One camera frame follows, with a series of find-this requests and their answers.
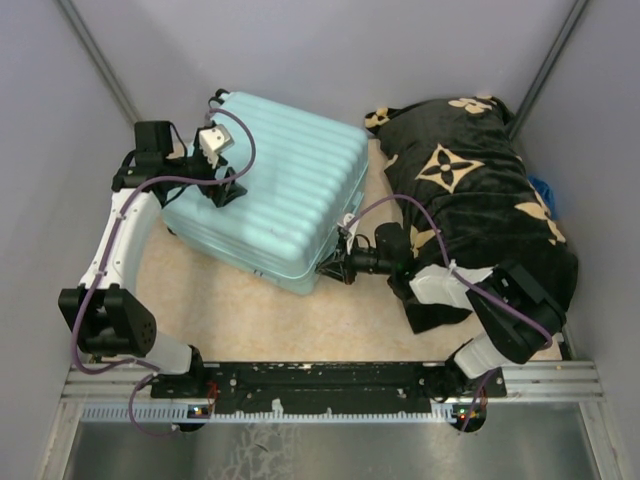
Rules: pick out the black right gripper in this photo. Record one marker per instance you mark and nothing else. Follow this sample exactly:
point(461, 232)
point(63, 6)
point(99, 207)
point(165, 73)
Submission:
point(337, 268)

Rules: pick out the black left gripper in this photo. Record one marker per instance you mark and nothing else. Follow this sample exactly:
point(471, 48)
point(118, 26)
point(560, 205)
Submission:
point(224, 193)

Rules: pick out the light teal hardshell suitcase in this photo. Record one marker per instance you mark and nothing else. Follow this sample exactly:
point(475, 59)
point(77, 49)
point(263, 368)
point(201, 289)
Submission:
point(307, 172)

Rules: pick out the black floral fleece blanket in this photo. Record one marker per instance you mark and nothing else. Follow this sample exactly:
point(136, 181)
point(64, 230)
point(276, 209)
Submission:
point(464, 193)

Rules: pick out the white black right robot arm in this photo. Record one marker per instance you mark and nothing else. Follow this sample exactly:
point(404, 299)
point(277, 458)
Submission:
point(519, 317)

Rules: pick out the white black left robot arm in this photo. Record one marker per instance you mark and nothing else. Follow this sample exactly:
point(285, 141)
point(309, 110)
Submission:
point(110, 326)

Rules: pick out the yellow and blue garment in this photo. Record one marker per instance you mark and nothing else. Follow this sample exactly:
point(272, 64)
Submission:
point(545, 193)

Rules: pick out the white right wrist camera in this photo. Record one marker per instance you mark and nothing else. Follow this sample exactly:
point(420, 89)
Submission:
point(348, 226)

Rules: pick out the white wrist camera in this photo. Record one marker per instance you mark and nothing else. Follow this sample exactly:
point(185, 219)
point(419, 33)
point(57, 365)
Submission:
point(348, 226)
point(213, 141)

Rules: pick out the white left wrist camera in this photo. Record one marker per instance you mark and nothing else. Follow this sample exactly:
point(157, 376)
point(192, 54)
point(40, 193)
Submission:
point(213, 141)

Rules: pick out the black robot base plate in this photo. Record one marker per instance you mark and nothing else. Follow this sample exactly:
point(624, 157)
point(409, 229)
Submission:
point(352, 387)

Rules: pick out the white cable duct strip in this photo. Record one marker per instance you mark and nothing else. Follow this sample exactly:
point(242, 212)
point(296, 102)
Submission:
point(148, 411)

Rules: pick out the aluminium frame rail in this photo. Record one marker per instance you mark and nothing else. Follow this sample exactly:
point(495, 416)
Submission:
point(548, 383)

